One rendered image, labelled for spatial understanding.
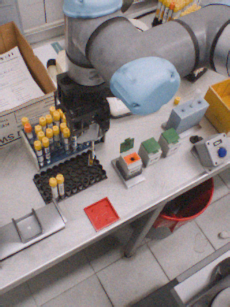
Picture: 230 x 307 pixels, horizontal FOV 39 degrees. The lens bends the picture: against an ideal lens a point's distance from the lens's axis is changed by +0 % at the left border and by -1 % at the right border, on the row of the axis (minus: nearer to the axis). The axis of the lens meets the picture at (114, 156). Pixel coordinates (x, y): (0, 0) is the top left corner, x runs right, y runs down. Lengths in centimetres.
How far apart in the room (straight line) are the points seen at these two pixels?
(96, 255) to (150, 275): 28
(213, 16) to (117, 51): 14
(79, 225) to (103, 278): 88
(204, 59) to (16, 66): 67
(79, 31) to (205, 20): 16
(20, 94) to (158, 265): 113
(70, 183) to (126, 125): 26
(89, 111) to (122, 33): 20
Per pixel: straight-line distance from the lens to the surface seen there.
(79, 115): 57
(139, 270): 170
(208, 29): 46
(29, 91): 95
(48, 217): 78
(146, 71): 38
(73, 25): 46
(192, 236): 181
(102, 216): 82
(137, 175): 86
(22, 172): 88
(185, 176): 91
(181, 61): 43
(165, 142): 88
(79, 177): 84
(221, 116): 99
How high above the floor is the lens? 165
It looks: 60 degrees down
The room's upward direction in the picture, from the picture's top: 11 degrees clockwise
